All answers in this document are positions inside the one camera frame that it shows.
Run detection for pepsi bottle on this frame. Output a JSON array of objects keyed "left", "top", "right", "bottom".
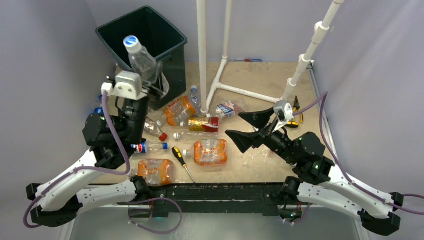
[
  {"left": 92, "top": 94, "right": 104, "bottom": 115},
  {"left": 131, "top": 141, "right": 168, "bottom": 154}
]

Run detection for Pepsi bottle by wall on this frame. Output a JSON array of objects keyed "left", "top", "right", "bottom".
[{"left": 92, "top": 94, "right": 104, "bottom": 115}]

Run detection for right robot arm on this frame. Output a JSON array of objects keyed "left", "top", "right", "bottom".
[{"left": 225, "top": 108, "right": 404, "bottom": 236}]

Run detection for dark green plastic bin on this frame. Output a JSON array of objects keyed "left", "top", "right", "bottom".
[{"left": 95, "top": 6, "right": 188, "bottom": 110}]

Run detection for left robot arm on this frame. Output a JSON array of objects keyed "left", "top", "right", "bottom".
[{"left": 23, "top": 63, "right": 168, "bottom": 229}]

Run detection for red cap clear bottle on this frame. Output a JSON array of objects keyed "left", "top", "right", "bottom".
[{"left": 144, "top": 117, "right": 168, "bottom": 142}]

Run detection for yellow black pliers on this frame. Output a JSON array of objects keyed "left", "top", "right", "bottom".
[{"left": 293, "top": 95, "right": 304, "bottom": 124}]

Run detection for yellow black screwdriver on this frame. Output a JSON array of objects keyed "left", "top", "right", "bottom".
[{"left": 171, "top": 146, "right": 196, "bottom": 184}]

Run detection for clear Pocari Sweat bottle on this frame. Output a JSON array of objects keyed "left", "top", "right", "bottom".
[{"left": 123, "top": 35, "right": 157, "bottom": 87}]

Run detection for orange label bottle near bin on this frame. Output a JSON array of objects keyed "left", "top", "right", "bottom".
[{"left": 155, "top": 96, "right": 197, "bottom": 127}]

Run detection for white PVC pipe frame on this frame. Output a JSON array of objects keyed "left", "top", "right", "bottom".
[{"left": 196, "top": 0, "right": 346, "bottom": 116}]

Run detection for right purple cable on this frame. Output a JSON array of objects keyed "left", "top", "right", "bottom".
[{"left": 292, "top": 92, "right": 424, "bottom": 216}]

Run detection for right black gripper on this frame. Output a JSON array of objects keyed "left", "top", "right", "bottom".
[{"left": 224, "top": 106, "right": 298, "bottom": 165}]

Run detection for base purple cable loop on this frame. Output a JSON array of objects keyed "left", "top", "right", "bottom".
[{"left": 127, "top": 197, "right": 184, "bottom": 235}]

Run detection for clear bottle white cap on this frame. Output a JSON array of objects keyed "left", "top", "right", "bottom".
[{"left": 172, "top": 131, "right": 219, "bottom": 141}]

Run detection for red gold label bottle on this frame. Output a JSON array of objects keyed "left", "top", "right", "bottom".
[{"left": 179, "top": 117, "right": 220, "bottom": 133}]

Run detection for orange label bottle centre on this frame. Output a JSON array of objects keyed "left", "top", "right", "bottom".
[{"left": 182, "top": 138, "right": 228, "bottom": 167}]

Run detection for orange label bottle front left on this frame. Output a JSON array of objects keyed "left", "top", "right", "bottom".
[{"left": 128, "top": 158, "right": 175, "bottom": 187}]

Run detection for clear small water bottle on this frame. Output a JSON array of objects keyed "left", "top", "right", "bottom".
[{"left": 187, "top": 85, "right": 202, "bottom": 115}]

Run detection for blue white label bottle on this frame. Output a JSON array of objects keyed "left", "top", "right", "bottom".
[{"left": 214, "top": 98, "right": 248, "bottom": 120}]

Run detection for small red blue screwdriver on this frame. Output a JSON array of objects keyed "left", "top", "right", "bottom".
[{"left": 234, "top": 58, "right": 263, "bottom": 63}]

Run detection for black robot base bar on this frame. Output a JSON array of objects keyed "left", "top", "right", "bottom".
[{"left": 129, "top": 177, "right": 301, "bottom": 218}]

